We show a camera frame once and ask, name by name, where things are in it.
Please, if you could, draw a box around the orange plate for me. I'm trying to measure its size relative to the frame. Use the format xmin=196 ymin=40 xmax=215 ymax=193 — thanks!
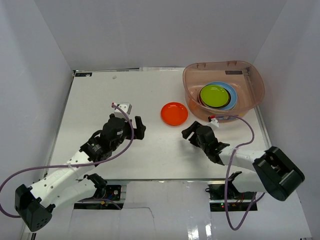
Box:
xmin=160 ymin=102 xmax=189 ymax=126

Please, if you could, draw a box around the red teal floral plate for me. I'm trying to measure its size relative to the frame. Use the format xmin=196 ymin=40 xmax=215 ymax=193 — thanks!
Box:
xmin=197 ymin=92 xmax=203 ymax=105

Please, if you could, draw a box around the lime green plate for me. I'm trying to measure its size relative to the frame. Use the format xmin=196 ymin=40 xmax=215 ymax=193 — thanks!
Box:
xmin=199 ymin=84 xmax=231 ymax=108

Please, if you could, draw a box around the light blue plate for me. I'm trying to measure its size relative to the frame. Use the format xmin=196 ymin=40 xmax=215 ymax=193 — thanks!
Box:
xmin=199 ymin=81 xmax=238 ymax=111

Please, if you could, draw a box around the blue white porcelain plate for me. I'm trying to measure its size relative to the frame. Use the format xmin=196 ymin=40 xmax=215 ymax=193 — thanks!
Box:
xmin=206 ymin=90 xmax=231 ymax=109

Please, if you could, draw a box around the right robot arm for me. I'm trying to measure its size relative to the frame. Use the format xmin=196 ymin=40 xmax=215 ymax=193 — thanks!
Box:
xmin=181 ymin=119 xmax=305 ymax=202

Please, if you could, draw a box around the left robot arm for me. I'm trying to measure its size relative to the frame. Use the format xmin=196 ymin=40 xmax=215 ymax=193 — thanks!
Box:
xmin=14 ymin=114 xmax=146 ymax=232

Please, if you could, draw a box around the translucent pink plastic bin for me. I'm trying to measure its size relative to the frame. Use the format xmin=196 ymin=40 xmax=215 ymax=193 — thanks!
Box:
xmin=182 ymin=60 xmax=265 ymax=122

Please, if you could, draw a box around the small black label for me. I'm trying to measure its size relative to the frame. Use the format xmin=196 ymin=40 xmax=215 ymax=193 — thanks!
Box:
xmin=74 ymin=72 xmax=93 ymax=77

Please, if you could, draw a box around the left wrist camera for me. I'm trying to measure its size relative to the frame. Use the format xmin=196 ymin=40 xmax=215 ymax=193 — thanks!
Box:
xmin=111 ymin=102 xmax=132 ymax=118

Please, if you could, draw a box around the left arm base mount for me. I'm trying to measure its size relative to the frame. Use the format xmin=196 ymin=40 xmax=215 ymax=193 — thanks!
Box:
xmin=73 ymin=185 xmax=124 ymax=210

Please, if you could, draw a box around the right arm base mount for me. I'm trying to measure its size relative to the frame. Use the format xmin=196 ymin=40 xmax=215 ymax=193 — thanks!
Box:
xmin=205 ymin=183 xmax=254 ymax=213

